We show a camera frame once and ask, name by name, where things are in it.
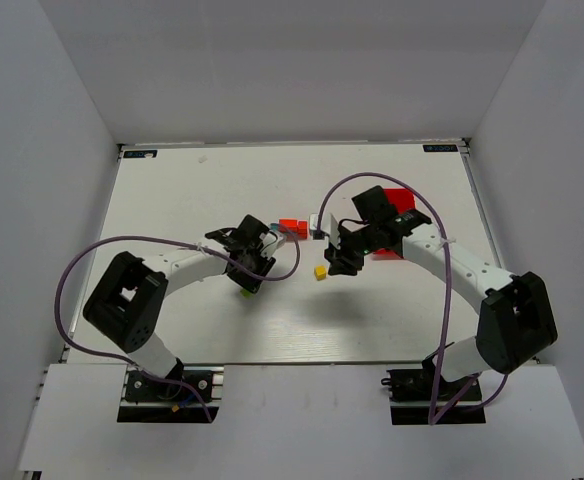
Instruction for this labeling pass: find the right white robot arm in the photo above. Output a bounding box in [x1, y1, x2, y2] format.
[316, 186, 558, 383]

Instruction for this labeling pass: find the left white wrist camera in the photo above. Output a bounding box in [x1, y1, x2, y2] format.
[260, 231, 286, 258]

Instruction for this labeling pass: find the small red cube block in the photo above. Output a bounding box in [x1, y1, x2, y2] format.
[297, 220, 308, 233]

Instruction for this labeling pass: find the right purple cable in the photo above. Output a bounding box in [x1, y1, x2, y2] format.
[311, 171, 511, 426]

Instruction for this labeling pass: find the right table logo sticker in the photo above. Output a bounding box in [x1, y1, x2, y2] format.
[423, 144, 458, 153]

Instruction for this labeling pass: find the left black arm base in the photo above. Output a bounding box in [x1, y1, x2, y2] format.
[117, 366, 224, 424]

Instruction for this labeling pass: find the red arch wood block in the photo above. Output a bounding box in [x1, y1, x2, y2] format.
[292, 230, 308, 240]

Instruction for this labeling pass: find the left table logo sticker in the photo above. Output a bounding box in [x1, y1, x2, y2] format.
[123, 150, 158, 159]

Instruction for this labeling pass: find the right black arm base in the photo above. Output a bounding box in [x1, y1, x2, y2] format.
[381, 368, 486, 426]

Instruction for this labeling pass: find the yellow cube wood block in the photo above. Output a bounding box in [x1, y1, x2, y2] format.
[314, 265, 327, 281]

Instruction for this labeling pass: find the table logo sticker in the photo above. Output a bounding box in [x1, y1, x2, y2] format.
[423, 144, 458, 153]
[123, 150, 158, 159]

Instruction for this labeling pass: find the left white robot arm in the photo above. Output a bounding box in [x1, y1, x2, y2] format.
[83, 215, 285, 381]

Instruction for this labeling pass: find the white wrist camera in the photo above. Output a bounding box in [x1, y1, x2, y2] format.
[260, 231, 286, 258]
[308, 212, 340, 246]

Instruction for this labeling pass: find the red plastic bin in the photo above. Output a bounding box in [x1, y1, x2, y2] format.
[372, 188, 416, 260]

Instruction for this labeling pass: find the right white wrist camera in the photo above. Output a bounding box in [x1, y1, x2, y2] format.
[308, 212, 340, 246]

